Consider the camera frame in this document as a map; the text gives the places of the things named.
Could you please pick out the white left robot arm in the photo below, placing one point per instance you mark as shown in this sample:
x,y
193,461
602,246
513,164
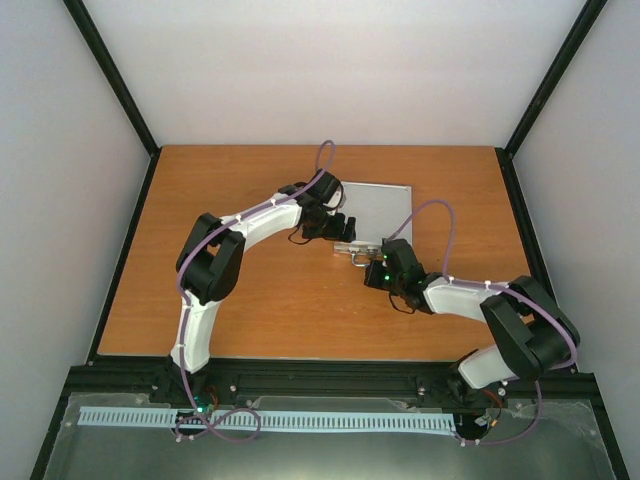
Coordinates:
x,y
209,264

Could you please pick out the aluminium poker case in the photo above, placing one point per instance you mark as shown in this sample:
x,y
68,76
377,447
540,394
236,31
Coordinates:
x,y
379,210

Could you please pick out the light blue cable duct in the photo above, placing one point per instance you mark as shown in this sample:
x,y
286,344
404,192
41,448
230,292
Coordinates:
x,y
271,421

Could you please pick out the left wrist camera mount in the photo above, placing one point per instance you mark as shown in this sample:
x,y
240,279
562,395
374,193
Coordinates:
x,y
338,199

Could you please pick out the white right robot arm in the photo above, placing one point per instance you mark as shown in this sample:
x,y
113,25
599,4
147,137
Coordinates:
x,y
531,333

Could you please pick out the black aluminium frame rail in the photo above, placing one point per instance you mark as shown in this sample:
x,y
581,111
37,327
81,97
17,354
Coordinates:
x,y
578,168

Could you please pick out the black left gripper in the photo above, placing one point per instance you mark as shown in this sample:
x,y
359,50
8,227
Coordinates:
x,y
349,235

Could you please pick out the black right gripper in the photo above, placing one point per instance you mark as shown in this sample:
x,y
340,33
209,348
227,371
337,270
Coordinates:
x,y
372,278

